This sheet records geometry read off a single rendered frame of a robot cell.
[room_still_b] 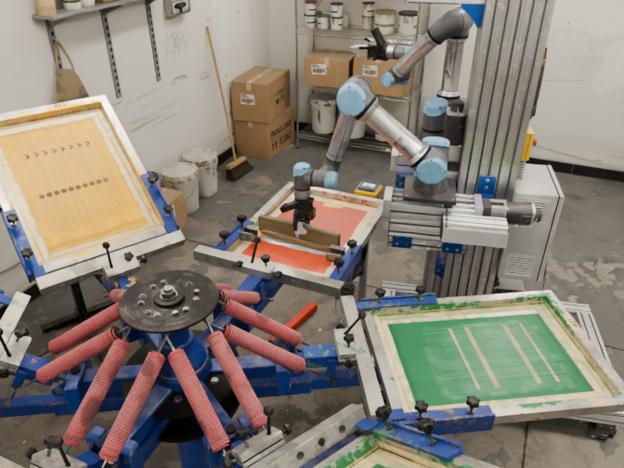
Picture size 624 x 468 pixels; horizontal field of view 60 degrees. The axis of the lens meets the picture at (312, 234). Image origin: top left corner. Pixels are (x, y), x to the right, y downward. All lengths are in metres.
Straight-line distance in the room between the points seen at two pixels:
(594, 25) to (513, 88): 3.22
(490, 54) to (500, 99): 0.19
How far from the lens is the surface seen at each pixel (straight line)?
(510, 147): 2.54
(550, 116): 5.83
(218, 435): 1.56
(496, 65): 2.43
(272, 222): 2.56
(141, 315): 1.68
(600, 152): 5.95
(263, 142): 5.72
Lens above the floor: 2.35
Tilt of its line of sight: 32 degrees down
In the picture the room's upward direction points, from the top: straight up
